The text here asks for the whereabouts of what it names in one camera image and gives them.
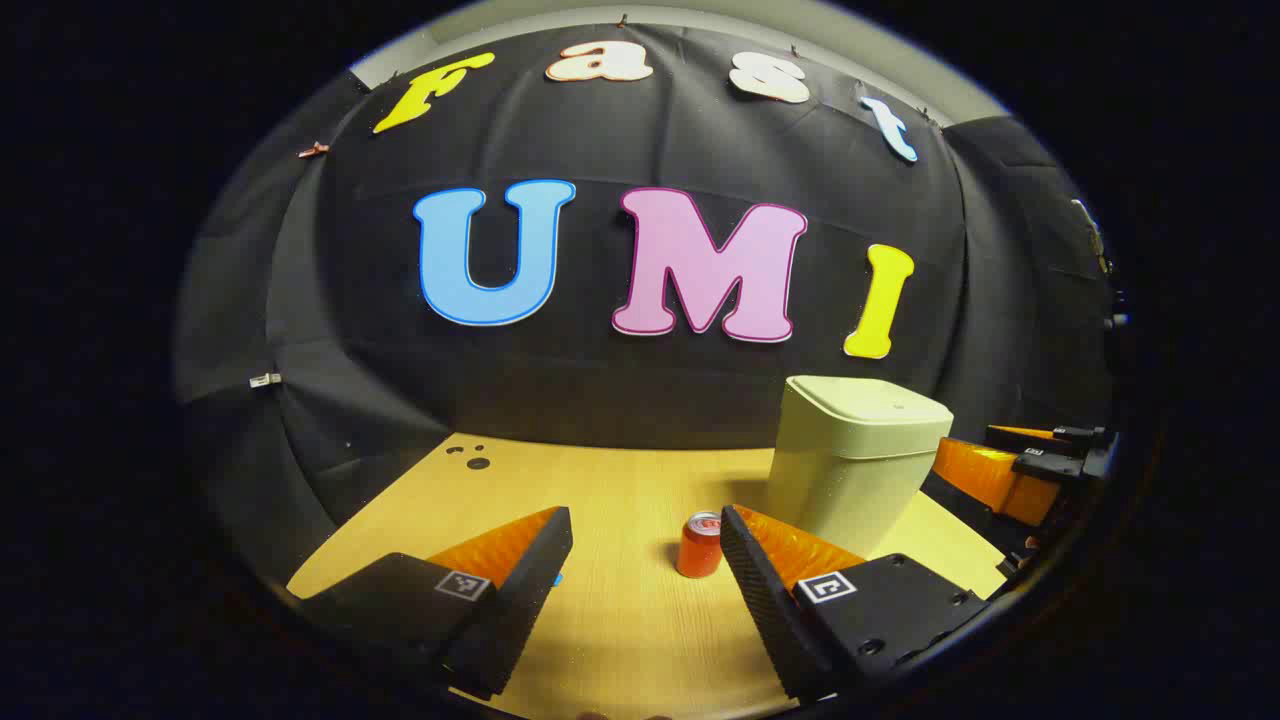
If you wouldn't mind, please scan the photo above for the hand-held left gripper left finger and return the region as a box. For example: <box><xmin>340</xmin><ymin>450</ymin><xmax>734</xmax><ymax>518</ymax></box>
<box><xmin>290</xmin><ymin>505</ymin><xmax>574</xmax><ymax>701</ymax></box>

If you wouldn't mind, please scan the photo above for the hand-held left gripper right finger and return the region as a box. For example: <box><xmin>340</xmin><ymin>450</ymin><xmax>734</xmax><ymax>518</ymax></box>
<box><xmin>720</xmin><ymin>504</ymin><xmax>991</xmax><ymax>701</ymax></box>

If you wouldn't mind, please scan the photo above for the orange pop can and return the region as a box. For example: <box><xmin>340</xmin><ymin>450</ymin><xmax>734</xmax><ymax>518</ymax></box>
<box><xmin>676</xmin><ymin>511</ymin><xmax>724</xmax><ymax>579</ymax></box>

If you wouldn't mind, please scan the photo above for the green desktop garbage bin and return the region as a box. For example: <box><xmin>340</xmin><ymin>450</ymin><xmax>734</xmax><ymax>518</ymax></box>
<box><xmin>766</xmin><ymin>376</ymin><xmax>954</xmax><ymax>559</ymax></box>

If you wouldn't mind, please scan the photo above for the wooden desktop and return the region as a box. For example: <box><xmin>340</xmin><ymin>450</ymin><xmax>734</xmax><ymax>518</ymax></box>
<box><xmin>287</xmin><ymin>432</ymin><xmax>1009</xmax><ymax>720</ymax></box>

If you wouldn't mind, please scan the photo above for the black backdrop cloth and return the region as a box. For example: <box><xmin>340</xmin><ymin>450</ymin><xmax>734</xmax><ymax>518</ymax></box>
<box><xmin>172</xmin><ymin>25</ymin><xmax>1121</xmax><ymax>601</ymax></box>

